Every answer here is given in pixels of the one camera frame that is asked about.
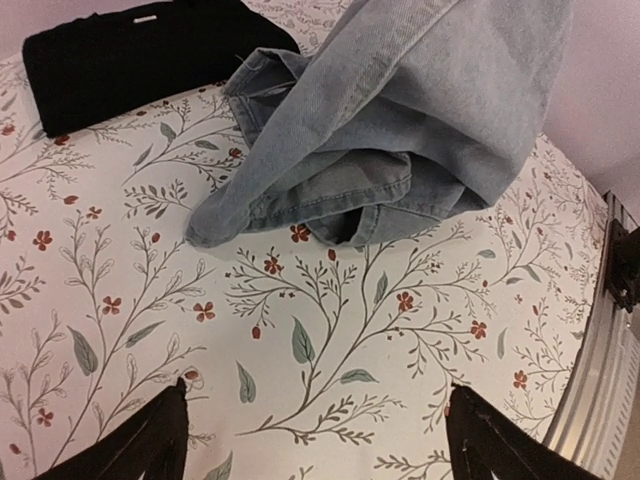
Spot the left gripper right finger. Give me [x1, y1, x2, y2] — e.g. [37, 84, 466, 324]
[445, 384, 597, 480]

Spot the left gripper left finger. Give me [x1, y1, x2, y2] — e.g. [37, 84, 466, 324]
[38, 378, 189, 480]

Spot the blue denim garment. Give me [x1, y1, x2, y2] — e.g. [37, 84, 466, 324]
[185, 0, 572, 248]

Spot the black t-shirt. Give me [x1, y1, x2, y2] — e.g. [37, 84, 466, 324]
[22, 1, 299, 138]

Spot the floral patterned table mat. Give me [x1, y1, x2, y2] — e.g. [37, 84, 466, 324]
[0, 0, 614, 480]

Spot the front aluminium rail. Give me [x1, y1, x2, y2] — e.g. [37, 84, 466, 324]
[544, 191, 639, 479]

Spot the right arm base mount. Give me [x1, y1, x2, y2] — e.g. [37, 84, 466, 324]
[605, 219, 639, 313]

